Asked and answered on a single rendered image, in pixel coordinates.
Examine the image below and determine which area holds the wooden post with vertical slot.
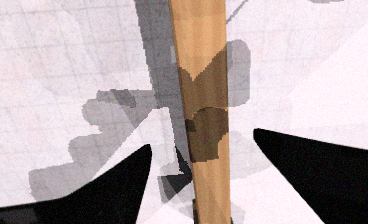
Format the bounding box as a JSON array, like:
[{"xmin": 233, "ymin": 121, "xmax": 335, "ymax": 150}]
[{"xmin": 192, "ymin": 199, "xmax": 234, "ymax": 224}]

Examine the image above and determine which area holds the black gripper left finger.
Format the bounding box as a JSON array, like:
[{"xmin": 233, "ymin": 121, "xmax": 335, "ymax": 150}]
[{"xmin": 0, "ymin": 144, "xmax": 152, "ymax": 224}]

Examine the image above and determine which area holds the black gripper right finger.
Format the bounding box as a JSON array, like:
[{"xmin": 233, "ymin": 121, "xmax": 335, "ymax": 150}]
[{"xmin": 253, "ymin": 128, "xmax": 368, "ymax": 224}]

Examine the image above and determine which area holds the brown wooden board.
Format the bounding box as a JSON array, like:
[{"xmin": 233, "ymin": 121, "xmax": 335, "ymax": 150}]
[{"xmin": 168, "ymin": 0, "xmax": 231, "ymax": 224}]

